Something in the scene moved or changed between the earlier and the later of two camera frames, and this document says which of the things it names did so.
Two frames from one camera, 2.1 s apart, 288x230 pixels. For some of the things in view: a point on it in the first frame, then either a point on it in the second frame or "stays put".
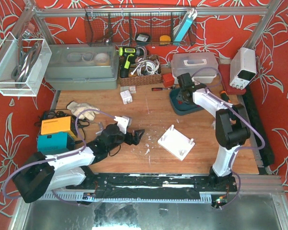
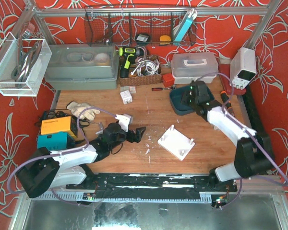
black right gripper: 181,96 -> 187,96
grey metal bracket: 101,128 stays put
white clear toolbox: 202,66 stays put
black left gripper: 130,138 stays put
